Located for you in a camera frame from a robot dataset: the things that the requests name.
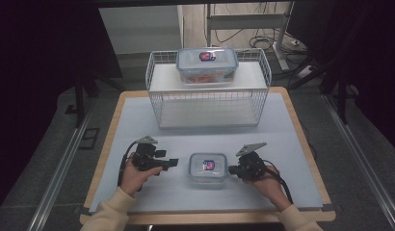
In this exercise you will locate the person's left hand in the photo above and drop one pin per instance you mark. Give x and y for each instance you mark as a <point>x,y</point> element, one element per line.
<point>133,179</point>

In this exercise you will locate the black stand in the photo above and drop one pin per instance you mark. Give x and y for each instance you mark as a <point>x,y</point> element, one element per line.
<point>341,96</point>
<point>79,96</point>

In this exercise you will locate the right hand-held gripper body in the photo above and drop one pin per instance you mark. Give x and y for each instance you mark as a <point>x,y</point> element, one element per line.
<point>251,166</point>

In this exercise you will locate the light blue table mat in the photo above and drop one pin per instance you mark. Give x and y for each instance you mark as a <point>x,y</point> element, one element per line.
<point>205,199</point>

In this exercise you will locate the white power strip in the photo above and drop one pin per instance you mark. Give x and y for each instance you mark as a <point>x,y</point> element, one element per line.
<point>304,72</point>

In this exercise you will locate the person's right hand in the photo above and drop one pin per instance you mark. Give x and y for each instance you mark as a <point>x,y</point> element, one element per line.
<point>271,187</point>

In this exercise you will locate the white board panel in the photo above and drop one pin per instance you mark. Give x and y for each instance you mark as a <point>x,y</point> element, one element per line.
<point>139,29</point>

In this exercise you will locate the small clear food container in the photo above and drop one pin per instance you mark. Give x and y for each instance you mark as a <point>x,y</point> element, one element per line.
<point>207,167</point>

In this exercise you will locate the large clear food container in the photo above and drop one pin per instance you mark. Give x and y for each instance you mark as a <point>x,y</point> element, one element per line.
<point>206,65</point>

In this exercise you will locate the white metal desk frame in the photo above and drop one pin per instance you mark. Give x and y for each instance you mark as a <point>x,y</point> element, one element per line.
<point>247,21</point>

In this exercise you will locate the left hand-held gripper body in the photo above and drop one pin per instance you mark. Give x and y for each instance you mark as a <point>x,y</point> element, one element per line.
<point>145,159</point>

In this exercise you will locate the aluminium floor rail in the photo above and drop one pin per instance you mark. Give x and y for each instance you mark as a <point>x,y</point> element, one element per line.
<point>57,173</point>
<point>365,160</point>

